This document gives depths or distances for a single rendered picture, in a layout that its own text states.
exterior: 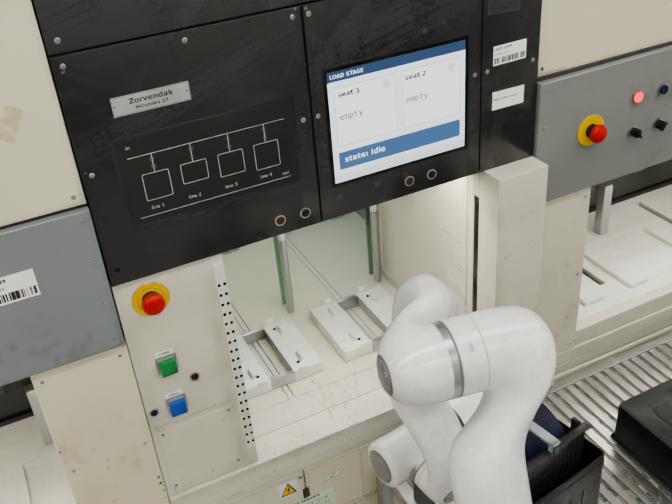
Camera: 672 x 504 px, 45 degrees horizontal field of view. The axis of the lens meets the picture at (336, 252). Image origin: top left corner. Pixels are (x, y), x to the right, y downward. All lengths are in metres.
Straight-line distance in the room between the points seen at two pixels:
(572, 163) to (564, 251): 0.23
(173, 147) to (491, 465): 0.70
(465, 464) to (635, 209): 1.70
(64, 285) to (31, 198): 0.16
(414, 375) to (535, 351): 0.16
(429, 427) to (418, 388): 0.34
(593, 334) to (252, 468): 0.93
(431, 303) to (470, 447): 0.19
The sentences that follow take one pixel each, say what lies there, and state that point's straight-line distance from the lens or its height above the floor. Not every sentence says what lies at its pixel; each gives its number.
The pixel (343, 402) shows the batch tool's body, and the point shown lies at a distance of 1.89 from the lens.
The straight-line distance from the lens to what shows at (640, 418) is 1.91.
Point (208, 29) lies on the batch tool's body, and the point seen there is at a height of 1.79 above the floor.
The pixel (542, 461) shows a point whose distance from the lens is 1.57.
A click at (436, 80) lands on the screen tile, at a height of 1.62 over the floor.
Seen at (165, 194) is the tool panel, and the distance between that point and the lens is 1.36.
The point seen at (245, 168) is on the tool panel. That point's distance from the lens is 1.39.
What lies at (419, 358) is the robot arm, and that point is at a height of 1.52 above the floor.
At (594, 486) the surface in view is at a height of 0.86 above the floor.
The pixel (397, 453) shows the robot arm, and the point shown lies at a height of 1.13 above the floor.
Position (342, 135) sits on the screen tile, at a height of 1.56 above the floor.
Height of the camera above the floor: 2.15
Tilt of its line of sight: 32 degrees down
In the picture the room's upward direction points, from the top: 5 degrees counter-clockwise
